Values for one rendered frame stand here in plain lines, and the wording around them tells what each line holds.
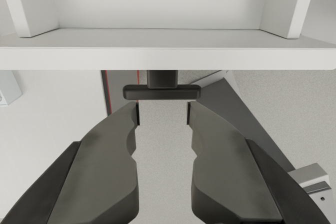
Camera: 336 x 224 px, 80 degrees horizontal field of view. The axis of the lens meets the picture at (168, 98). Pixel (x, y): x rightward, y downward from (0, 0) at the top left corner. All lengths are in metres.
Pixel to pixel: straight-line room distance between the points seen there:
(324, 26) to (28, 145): 1.32
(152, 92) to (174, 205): 1.74
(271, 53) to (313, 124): 1.50
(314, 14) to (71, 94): 1.17
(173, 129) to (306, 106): 0.86
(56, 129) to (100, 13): 0.26
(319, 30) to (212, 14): 1.11
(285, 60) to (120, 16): 0.17
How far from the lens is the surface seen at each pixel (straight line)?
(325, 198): 0.64
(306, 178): 0.61
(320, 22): 1.33
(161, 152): 1.46
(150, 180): 1.66
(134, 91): 0.19
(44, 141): 0.47
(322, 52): 0.20
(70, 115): 0.41
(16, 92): 0.41
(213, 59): 0.16
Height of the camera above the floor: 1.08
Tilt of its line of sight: 63 degrees down
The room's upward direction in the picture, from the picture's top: 175 degrees clockwise
